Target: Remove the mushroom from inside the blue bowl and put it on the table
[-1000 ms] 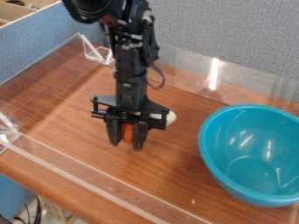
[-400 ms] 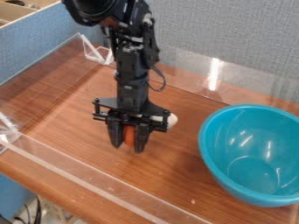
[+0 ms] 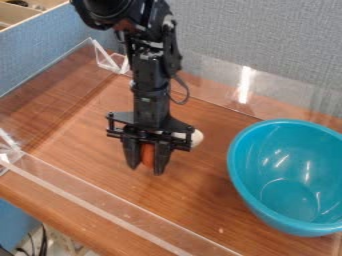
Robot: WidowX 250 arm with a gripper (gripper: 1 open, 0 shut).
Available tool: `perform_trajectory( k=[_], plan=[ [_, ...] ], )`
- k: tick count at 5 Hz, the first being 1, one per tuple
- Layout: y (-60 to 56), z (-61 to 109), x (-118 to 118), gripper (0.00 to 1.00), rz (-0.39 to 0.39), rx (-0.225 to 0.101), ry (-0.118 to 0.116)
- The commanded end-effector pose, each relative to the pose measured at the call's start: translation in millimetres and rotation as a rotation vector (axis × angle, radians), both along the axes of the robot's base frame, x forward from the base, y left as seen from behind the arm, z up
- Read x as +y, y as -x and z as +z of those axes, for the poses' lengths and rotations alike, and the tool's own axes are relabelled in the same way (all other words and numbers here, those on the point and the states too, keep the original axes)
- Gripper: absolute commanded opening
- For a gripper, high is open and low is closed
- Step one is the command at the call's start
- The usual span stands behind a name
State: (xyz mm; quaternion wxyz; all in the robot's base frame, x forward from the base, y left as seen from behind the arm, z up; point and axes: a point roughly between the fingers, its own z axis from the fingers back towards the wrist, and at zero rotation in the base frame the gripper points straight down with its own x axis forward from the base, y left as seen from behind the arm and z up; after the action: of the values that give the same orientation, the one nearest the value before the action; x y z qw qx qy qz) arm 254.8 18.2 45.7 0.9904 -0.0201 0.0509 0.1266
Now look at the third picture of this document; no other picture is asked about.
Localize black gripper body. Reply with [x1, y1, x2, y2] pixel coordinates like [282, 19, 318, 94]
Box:
[105, 89, 195, 152]

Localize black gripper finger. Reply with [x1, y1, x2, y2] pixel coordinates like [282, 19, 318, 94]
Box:
[153, 141, 172, 176]
[123, 137, 141, 170]

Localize brown white plush mushroom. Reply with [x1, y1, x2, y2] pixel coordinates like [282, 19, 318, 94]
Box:
[140, 130, 204, 169]

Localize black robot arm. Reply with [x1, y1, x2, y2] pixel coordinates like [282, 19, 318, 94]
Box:
[69, 0, 195, 175]

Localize blue plastic bowl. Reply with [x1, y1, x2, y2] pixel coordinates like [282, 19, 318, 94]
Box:
[226, 119, 342, 237]

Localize clear acrylic left barrier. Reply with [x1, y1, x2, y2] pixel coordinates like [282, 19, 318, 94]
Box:
[0, 38, 112, 151]

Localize clear acrylic barrier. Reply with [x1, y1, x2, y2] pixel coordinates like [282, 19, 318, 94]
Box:
[180, 50, 342, 122]
[0, 151, 244, 256]
[0, 38, 112, 151]

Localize clear acrylic front barrier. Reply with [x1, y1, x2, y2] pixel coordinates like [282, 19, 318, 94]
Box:
[0, 151, 244, 256]

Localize clear acrylic back barrier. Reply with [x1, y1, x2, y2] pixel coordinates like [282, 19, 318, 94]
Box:
[180, 50, 342, 122]

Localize wooden shelf box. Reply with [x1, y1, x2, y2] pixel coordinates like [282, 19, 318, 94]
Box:
[0, 0, 69, 33]

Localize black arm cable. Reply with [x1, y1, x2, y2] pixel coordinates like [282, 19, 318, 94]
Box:
[167, 74, 192, 106]

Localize clear acrylic corner bracket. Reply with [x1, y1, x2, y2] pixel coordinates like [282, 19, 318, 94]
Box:
[92, 40, 129, 75]

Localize black floor cables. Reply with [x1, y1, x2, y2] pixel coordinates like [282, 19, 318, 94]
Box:
[0, 223, 51, 256]

